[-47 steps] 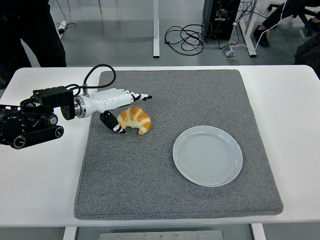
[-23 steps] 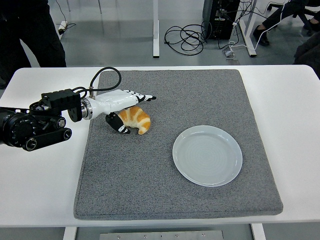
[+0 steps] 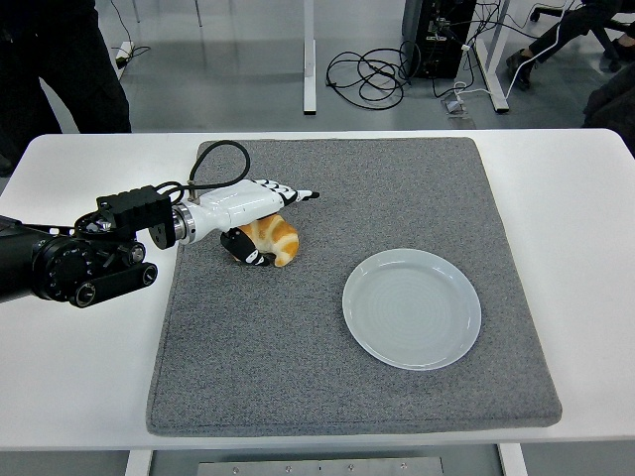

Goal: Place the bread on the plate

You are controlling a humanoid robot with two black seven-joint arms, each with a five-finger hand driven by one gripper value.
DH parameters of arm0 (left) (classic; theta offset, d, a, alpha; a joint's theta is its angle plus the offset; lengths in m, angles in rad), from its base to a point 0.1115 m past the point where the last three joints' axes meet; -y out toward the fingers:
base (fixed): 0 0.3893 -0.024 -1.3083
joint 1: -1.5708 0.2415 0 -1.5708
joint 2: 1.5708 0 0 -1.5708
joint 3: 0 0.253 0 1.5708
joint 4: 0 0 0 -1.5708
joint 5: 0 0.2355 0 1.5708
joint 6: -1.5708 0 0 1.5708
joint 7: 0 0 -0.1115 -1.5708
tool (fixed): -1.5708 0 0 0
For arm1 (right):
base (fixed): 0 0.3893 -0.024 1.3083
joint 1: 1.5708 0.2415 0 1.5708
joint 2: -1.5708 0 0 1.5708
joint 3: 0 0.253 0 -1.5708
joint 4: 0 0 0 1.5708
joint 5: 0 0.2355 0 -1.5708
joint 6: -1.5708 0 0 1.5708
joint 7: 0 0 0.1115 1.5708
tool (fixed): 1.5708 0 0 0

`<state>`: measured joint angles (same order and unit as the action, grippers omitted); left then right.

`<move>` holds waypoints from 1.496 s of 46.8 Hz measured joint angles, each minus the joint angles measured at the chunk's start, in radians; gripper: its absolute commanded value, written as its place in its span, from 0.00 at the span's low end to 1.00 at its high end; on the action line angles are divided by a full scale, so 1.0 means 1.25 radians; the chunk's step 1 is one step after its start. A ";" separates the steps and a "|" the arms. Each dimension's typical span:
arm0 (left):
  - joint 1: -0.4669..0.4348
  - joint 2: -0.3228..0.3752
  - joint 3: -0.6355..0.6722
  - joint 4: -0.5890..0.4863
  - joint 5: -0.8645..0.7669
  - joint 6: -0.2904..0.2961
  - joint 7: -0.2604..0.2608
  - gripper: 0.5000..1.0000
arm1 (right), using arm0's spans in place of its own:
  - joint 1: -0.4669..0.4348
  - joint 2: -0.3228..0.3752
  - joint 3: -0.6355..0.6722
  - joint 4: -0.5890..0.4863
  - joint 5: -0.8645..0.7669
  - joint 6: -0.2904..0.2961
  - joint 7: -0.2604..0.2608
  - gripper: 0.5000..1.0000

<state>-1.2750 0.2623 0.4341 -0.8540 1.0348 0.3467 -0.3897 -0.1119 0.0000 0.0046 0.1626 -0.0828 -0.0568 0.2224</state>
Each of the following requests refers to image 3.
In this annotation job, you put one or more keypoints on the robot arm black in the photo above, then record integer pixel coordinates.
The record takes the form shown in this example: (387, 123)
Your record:
(59, 268)

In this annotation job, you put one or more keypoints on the white desk leg with foot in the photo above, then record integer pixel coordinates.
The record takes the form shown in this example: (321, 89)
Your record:
(498, 94)

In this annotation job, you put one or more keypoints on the white desk leg straight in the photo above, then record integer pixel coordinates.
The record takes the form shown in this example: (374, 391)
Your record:
(309, 74)

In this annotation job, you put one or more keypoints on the black computer tower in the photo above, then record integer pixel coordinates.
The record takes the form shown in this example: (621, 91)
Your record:
(436, 49)

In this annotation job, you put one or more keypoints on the grey floor socket box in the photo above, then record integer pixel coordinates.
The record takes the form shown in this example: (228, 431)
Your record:
(454, 106)

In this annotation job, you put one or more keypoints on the pale blue round plate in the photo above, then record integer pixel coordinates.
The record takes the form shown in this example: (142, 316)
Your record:
(412, 310)

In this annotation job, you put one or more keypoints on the white table leg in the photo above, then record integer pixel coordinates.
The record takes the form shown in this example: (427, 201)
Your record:
(512, 461)
(138, 463)

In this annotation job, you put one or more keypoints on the standing person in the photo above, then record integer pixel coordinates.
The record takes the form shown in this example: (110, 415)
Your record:
(64, 59)

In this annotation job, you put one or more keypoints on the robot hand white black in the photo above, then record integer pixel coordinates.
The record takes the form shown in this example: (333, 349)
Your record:
(238, 203)

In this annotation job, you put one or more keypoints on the seated person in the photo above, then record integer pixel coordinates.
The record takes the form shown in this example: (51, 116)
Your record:
(550, 37)

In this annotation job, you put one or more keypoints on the white power strip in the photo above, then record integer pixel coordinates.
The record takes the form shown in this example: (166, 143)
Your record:
(124, 53)

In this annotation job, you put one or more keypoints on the black office chair base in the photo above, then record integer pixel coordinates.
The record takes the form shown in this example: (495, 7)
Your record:
(602, 37)

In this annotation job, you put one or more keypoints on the croissant bread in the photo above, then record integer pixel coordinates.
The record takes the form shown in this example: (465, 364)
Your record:
(285, 243)

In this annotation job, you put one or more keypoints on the grey fabric mat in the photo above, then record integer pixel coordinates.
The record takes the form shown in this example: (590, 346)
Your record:
(297, 347)

